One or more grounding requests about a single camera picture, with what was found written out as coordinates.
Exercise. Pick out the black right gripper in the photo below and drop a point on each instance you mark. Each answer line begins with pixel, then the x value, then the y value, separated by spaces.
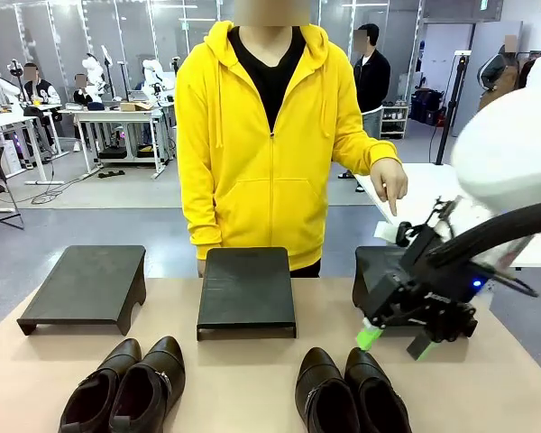
pixel 415 302

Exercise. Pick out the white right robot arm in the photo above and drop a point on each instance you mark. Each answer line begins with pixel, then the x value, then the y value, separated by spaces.
pixel 505 149

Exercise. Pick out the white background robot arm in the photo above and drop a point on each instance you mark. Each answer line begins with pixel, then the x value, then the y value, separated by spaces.
pixel 155 79
pixel 94 72

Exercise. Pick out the person's right forearm yellow sleeve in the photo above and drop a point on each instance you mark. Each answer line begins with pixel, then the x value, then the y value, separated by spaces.
pixel 198 203

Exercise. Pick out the person's left forearm yellow sleeve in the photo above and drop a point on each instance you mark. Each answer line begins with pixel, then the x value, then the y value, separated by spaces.
pixel 365 155

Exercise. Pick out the black shoe stand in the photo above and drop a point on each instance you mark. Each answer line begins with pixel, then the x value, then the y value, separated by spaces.
pixel 245 288
pixel 374 264
pixel 85 284

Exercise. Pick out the person in yellow hoodie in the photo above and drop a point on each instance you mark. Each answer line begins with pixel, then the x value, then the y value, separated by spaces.
pixel 252 180

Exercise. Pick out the black tripod stand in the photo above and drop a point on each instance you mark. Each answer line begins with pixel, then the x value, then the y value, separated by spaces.
pixel 451 104

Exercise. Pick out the seated person in dark clothes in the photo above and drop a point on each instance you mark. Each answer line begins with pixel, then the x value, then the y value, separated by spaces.
pixel 85 94

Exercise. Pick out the seated person in varsity jacket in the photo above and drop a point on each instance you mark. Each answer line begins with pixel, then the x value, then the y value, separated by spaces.
pixel 38 90

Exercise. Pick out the person's left hand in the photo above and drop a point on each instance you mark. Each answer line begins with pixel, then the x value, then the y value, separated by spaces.
pixel 390 180

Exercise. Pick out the large white table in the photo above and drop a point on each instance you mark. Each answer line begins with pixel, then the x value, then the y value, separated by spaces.
pixel 428 189

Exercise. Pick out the white shoe shelf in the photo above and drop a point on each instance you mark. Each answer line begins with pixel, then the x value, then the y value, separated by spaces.
pixel 394 122

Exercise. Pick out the man in black jacket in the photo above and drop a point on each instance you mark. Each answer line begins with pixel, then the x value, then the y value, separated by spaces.
pixel 372 76

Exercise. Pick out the black power strip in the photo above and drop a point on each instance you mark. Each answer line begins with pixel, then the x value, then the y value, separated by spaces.
pixel 112 174

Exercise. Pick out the cardboard box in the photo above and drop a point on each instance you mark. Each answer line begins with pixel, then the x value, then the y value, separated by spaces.
pixel 135 107

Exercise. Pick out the white desk with metal legs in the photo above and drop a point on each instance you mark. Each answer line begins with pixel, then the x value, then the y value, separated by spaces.
pixel 18 122
pixel 117 115

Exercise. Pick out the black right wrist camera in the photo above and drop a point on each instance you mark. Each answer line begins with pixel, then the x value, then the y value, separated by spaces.
pixel 405 232

